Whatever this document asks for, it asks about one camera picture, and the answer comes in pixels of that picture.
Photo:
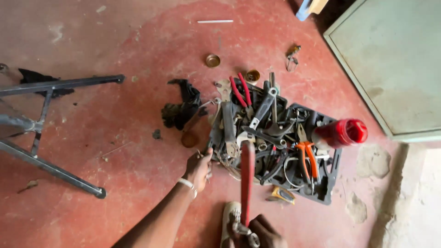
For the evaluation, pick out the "person's right hand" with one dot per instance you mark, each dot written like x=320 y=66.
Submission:
x=265 y=234

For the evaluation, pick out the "person's left hand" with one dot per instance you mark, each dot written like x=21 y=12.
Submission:
x=196 y=168

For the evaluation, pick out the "person's left fingers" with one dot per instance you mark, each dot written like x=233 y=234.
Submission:
x=206 y=165

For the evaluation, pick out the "red pipe wrench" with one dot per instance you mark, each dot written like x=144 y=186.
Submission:
x=247 y=179

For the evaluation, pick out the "white shoe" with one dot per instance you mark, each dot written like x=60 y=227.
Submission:
x=229 y=213

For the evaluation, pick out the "small black debris piece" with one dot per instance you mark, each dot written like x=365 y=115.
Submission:
x=156 y=134

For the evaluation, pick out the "black crumpled rag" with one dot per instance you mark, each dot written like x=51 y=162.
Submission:
x=184 y=106

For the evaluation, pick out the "black combination spanner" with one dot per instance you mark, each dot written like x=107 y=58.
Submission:
x=267 y=137

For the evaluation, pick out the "heap of grey metal tools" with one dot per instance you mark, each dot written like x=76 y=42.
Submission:
x=268 y=137

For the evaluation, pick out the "grey adjustable wrench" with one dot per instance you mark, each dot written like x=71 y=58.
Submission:
x=263 y=108

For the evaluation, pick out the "yellow tape measure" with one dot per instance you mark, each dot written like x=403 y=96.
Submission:
x=283 y=195

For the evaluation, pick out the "brass round cup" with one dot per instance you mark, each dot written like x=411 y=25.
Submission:
x=253 y=76

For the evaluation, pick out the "brass round cap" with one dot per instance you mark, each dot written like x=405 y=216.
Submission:
x=213 y=61

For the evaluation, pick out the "black plastic tool tray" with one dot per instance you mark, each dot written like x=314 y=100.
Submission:
x=327 y=187

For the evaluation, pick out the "red plastic bottle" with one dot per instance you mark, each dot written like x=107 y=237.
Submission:
x=339 y=133

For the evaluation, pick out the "white thin stick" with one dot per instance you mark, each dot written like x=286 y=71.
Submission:
x=215 y=21

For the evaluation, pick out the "blue and cream tool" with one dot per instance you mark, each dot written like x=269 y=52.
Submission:
x=310 y=7

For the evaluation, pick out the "black cloth scrap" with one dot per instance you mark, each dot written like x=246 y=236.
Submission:
x=31 y=76

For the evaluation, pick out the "pale green metal door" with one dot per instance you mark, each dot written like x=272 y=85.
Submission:
x=396 y=62

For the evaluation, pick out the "black metal frame stand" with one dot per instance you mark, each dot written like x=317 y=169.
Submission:
x=41 y=124

